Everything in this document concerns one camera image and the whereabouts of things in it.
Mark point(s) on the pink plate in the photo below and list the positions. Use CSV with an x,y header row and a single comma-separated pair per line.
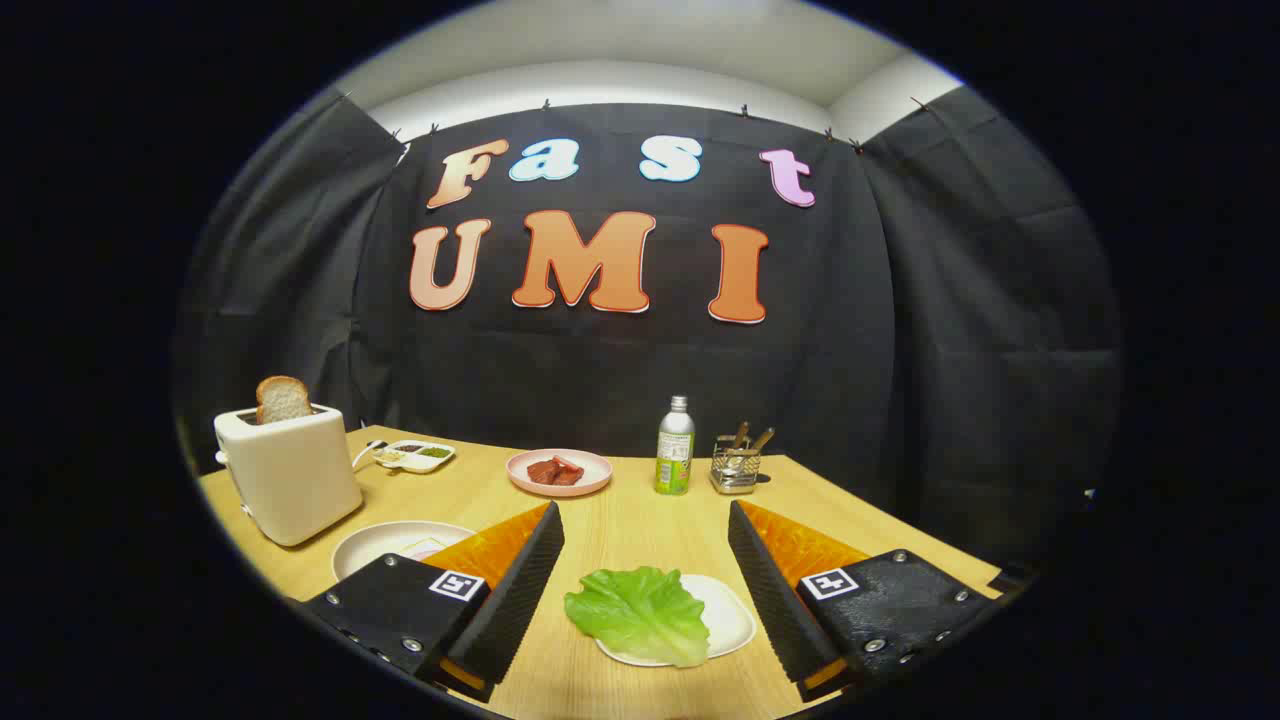
x,y
595,470

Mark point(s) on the toasted bread slice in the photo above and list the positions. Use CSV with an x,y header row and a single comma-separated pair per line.
x,y
283,400

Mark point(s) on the white divided condiment tray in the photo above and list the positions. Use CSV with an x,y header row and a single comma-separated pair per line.
x,y
415,457

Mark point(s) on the silver bottle with green label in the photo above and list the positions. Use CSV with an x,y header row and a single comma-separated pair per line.
x,y
675,450

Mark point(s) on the small square white plate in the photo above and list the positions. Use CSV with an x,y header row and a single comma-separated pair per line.
x,y
728,615

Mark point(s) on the small spoon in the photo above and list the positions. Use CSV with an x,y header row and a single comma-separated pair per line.
x,y
364,455

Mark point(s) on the white toaster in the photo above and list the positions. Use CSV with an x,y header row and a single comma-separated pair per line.
x,y
290,475

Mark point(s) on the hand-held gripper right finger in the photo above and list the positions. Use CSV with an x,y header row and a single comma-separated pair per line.
x,y
775,590

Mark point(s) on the green lettuce leaf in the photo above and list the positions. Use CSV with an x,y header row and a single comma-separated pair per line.
x,y
640,612

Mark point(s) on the red meat slices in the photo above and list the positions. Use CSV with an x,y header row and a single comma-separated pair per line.
x,y
555,472

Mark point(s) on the round white plate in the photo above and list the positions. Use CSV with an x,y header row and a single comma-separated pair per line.
x,y
375,548

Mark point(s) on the black backdrop cloth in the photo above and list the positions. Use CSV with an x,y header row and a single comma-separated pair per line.
x,y
620,370

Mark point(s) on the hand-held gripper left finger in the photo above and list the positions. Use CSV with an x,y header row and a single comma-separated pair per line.
x,y
520,590

